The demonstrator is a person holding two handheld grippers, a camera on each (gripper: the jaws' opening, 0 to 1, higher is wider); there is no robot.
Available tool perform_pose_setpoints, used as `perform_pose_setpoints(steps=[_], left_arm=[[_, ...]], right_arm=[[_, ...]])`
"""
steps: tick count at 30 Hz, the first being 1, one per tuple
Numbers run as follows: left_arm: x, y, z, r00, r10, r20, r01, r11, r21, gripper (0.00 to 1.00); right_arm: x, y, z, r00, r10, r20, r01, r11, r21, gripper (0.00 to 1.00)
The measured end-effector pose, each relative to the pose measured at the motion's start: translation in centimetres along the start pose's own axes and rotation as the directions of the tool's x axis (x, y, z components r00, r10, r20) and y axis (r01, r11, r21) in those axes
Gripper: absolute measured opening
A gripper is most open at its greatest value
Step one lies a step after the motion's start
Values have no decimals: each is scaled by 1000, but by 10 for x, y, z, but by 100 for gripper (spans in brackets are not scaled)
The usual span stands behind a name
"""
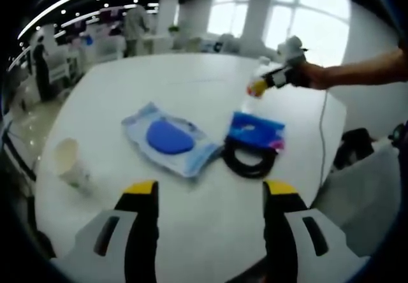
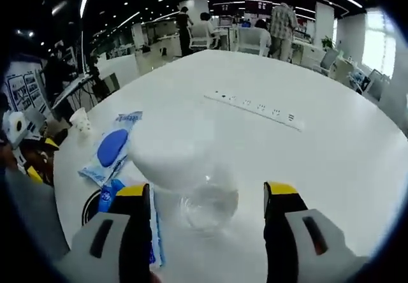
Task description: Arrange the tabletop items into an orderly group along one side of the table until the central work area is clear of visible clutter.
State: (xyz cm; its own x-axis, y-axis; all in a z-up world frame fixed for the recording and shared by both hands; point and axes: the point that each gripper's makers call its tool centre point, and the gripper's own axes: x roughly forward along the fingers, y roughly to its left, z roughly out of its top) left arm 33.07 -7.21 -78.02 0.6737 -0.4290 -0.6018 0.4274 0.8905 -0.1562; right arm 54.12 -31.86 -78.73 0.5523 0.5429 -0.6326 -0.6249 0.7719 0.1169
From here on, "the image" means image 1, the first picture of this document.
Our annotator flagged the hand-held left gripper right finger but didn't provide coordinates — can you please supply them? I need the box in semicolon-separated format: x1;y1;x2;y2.
263;179;372;283

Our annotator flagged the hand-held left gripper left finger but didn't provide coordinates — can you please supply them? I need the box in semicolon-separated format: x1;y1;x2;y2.
62;179;159;283

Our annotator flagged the clear plastic bottle red label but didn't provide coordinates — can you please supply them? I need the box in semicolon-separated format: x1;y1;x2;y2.
240;56;272;113

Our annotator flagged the blue tissue packet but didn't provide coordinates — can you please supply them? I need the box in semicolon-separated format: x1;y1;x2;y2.
226;111;286;152

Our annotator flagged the black cable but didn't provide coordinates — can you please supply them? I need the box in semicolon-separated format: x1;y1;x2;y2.
222;138;277;179

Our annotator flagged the wet wipes pack blue lid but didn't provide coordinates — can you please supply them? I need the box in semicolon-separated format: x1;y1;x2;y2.
120;101;224;178

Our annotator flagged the white paper cup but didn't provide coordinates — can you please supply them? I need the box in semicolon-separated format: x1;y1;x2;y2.
52;138;92;190

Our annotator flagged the person's right hand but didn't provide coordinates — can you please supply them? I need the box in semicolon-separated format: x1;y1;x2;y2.
299;62;328;90

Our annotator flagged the large window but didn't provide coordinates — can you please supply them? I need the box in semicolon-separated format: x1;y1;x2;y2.
207;0;252;38
264;0;351;66

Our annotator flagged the white table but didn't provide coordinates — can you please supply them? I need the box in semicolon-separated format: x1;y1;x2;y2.
33;52;347;279

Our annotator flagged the thin gripper cable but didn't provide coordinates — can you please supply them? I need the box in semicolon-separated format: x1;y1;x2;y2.
318;88;329;184

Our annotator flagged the black metal frame chair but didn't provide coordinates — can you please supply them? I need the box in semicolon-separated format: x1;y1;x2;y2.
3;120;55;258

